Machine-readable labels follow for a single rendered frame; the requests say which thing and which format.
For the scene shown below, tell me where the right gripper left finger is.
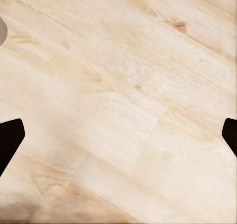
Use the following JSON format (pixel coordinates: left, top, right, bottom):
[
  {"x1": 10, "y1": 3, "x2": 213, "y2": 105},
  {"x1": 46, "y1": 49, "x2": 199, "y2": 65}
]
[{"x1": 0, "y1": 118, "x2": 25, "y2": 177}]

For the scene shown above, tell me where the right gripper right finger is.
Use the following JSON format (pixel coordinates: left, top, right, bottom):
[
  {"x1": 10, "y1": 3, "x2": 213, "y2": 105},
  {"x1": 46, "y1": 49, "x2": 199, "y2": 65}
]
[{"x1": 222, "y1": 118, "x2": 237, "y2": 157}]

